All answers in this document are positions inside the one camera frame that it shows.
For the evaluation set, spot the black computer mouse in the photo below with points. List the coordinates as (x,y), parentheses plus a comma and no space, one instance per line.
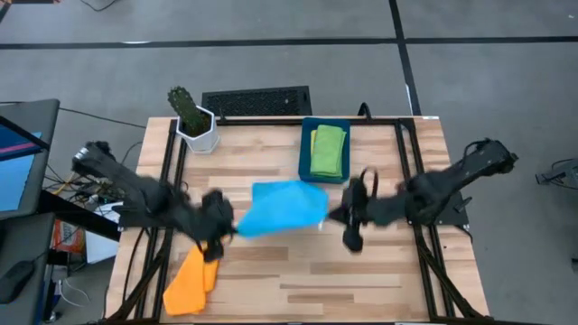
(14,280)

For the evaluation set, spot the computer monitor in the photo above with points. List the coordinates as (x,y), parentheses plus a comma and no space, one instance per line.
(22,180)

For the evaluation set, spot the orange cardboard box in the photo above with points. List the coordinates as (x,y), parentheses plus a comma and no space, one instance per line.
(68,239)

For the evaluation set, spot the gray stand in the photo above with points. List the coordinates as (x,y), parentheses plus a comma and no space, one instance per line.
(560,176)

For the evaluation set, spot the white hexagonal plant pot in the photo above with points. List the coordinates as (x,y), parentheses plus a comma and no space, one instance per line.
(198,143)

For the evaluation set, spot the white box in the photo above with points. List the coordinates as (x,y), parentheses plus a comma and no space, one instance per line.
(101,250)

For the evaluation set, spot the black aluminium table frame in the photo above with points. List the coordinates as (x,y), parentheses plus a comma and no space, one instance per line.
(440,280)

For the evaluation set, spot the teal plastic bin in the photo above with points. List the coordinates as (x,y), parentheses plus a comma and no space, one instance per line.
(303,162)

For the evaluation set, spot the green cactus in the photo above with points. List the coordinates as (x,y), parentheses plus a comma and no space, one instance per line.
(186,108)

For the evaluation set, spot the black metal beam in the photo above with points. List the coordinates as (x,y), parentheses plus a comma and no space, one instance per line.
(81,222)

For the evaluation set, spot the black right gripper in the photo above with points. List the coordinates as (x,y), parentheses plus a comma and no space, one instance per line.
(381,210)

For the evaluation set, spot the gray side desk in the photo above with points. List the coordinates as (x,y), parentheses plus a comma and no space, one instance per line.
(25,244)

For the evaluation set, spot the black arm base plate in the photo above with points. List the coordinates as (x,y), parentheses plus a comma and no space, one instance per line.
(451,216)
(131,221)

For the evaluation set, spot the large green microfiber towel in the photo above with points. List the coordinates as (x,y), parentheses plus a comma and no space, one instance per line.
(327,151)

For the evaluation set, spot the orange microfiber towel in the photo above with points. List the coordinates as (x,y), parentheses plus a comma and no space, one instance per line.
(189,289)

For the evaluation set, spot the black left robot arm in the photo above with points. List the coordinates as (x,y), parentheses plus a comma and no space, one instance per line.
(117,173)

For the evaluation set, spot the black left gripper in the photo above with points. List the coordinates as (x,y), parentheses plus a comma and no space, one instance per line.
(201,221)

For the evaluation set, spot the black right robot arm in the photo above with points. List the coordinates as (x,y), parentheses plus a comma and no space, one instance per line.
(451,180)

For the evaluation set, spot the light blue microfiber towel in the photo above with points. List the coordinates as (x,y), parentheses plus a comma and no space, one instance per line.
(284,207)

